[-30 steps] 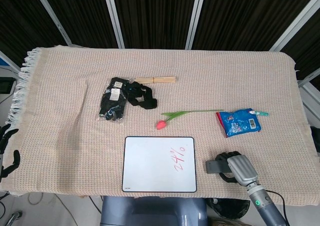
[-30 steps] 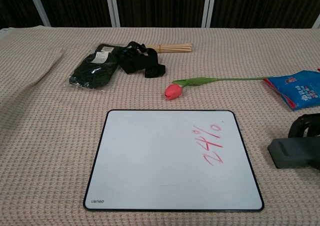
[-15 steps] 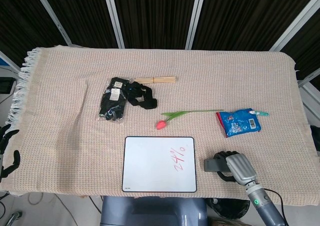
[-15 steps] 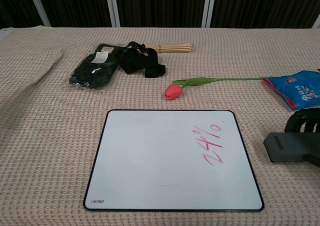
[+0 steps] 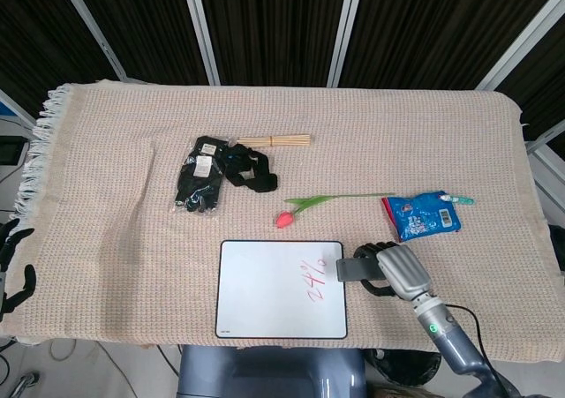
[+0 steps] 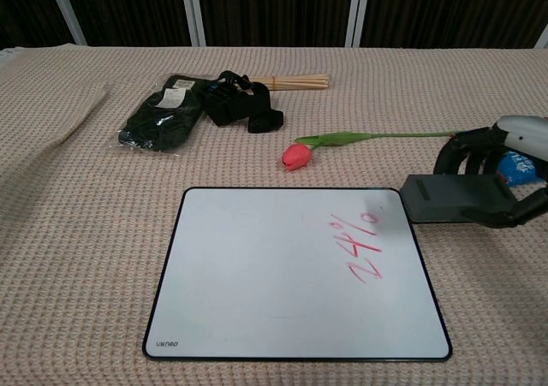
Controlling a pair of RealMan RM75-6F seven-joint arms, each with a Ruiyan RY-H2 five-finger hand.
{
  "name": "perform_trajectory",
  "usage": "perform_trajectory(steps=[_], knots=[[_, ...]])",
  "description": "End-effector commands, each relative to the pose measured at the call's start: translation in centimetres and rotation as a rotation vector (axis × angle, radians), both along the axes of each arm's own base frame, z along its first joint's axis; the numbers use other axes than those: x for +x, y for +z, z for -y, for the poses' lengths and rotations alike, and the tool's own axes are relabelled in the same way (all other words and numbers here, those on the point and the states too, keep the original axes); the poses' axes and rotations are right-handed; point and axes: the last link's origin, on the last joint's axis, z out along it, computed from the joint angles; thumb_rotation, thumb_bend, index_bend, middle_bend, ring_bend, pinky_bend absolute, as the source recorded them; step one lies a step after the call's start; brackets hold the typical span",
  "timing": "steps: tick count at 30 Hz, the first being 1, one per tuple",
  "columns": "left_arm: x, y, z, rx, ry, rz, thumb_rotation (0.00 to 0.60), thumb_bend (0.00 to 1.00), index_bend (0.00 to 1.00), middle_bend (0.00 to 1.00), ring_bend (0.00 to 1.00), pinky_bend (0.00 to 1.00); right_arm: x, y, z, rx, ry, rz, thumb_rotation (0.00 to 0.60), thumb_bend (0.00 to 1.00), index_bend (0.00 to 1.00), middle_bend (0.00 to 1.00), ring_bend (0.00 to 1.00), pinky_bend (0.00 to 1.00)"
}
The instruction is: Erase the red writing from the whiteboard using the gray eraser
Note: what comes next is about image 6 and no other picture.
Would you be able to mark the bundle of wooden sticks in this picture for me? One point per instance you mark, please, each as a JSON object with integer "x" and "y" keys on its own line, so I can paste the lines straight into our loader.
{"x": 299, "y": 82}

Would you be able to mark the pink artificial tulip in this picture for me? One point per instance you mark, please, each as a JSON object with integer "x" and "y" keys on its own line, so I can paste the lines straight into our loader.
{"x": 297, "y": 156}

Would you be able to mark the packaged black gloves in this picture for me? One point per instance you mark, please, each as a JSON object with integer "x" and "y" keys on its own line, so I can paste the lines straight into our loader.
{"x": 162, "y": 120}

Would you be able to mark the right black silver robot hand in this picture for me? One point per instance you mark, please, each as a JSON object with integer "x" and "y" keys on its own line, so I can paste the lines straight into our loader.
{"x": 526, "y": 133}

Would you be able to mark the beige waffle tablecloth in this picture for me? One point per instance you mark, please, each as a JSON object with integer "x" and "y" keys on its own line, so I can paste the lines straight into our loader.
{"x": 85, "y": 232}

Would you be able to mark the blue snack bag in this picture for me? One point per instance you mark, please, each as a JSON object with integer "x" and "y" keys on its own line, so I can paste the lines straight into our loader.
{"x": 520, "y": 170}

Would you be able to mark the white frame post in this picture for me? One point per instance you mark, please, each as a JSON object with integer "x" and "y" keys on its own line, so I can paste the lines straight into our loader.
{"x": 543, "y": 39}
{"x": 357, "y": 11}
{"x": 193, "y": 11}
{"x": 66, "y": 11}

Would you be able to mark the dark grey board eraser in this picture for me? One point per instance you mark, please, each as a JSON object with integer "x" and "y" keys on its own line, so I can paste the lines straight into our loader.
{"x": 445, "y": 197}

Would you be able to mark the white board with black rim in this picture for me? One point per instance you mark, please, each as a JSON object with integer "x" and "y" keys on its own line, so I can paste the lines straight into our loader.
{"x": 278, "y": 283}

